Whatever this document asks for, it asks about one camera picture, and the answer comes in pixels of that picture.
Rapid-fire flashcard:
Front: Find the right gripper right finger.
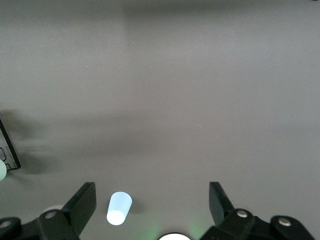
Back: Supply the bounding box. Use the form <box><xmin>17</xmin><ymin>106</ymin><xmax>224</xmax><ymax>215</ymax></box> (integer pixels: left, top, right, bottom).
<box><xmin>199</xmin><ymin>181</ymin><xmax>316</xmax><ymax>240</ymax></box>

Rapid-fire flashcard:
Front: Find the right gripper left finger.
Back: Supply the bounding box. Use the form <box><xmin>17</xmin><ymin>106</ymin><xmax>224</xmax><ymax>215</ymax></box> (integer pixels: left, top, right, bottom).
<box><xmin>0</xmin><ymin>181</ymin><xmax>97</xmax><ymax>240</ymax></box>

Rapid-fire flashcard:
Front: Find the black wire cup holder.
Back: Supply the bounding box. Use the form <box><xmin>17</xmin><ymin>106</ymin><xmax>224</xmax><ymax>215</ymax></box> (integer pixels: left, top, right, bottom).
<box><xmin>0</xmin><ymin>117</ymin><xmax>22</xmax><ymax>171</ymax></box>

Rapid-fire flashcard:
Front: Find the pale green plastic cup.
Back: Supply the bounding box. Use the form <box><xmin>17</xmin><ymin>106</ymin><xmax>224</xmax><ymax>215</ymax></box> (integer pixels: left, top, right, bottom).
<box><xmin>0</xmin><ymin>158</ymin><xmax>8</xmax><ymax>183</ymax></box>

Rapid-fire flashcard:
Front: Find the pale blue plastic cup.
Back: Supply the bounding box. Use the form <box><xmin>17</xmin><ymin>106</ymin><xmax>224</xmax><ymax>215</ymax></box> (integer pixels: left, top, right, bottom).
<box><xmin>106</xmin><ymin>191</ymin><xmax>133</xmax><ymax>226</ymax></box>

